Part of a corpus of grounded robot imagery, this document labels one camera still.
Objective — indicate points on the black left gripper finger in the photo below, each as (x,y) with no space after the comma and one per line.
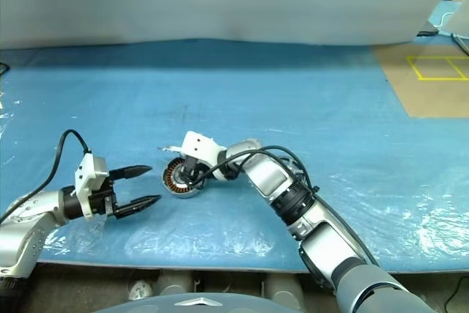
(130,172)
(135,206)

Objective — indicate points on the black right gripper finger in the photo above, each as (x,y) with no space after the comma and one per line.
(185,176)

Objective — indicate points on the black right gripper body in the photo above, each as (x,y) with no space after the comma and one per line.
(193,170)

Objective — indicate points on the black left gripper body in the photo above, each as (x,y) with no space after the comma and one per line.
(103,197)

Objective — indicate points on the motor stator with copper windings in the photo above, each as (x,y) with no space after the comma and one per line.
(170,181)

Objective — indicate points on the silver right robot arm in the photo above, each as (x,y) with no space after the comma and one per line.
(267,177)

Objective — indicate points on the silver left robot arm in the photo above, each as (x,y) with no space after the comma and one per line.
(29,217)

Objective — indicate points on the white shoe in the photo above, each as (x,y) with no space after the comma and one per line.
(140,290)

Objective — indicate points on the grey rounded cylinder shape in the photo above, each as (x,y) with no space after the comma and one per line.
(175,283)
(284,287)

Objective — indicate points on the blue foam table mat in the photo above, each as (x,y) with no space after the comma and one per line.
(256,85)

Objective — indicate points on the grey robot torso silver chevron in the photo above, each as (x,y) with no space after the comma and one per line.
(190,303)

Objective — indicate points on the brown cardboard sheet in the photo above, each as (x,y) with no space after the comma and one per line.
(399,82)

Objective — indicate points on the small black flat device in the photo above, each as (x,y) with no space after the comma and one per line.
(427,33)

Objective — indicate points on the light blue foam sheet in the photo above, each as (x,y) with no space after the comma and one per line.
(439,12)

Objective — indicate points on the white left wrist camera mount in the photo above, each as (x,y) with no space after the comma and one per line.
(88,177)

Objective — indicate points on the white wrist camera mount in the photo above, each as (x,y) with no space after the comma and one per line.
(88,177)
(199,144)

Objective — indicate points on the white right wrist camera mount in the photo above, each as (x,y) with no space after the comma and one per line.
(199,144)

